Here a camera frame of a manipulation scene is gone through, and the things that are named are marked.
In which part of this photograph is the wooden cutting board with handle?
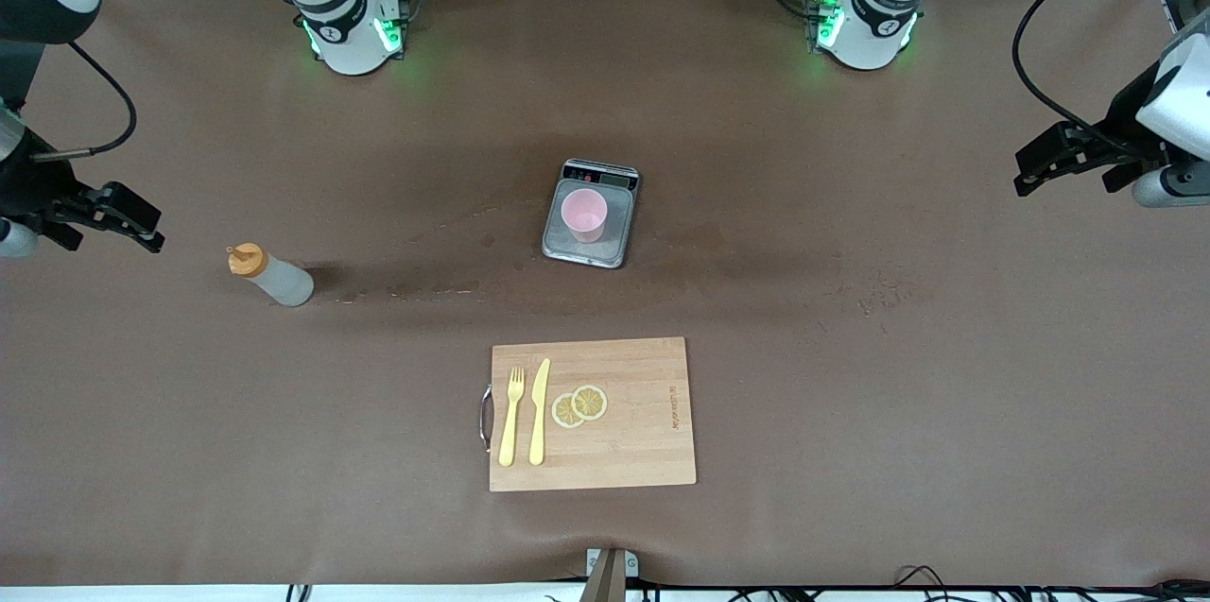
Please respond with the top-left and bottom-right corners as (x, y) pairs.
(480, 336), (698, 493)

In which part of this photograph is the yellow plastic knife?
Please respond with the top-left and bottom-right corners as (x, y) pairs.
(528, 357), (551, 467)

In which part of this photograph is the metal mounting bracket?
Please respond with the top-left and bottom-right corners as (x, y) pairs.
(585, 547), (640, 579)

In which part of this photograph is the black cable bundle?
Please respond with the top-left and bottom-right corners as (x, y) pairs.
(893, 566), (1210, 602)

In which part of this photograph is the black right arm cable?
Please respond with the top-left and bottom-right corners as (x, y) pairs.
(33, 40), (138, 159)

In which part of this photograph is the pink plastic cup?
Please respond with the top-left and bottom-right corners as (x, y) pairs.
(562, 188), (608, 244)

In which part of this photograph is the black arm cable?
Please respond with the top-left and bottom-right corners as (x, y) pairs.
(33, 40), (138, 159)
(1011, 0), (1210, 154)

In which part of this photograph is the brown wedge post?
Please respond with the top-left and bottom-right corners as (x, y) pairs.
(579, 549), (628, 602)

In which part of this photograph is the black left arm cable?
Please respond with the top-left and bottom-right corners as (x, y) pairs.
(1011, 0), (1210, 154)

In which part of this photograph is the silver kitchen scale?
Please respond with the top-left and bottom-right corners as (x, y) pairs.
(541, 158), (642, 270)

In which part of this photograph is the yellow plastic fork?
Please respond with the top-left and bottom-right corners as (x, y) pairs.
(498, 367), (526, 468)

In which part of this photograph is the sauce bottle with orange cap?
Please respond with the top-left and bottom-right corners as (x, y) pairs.
(227, 243), (315, 308)

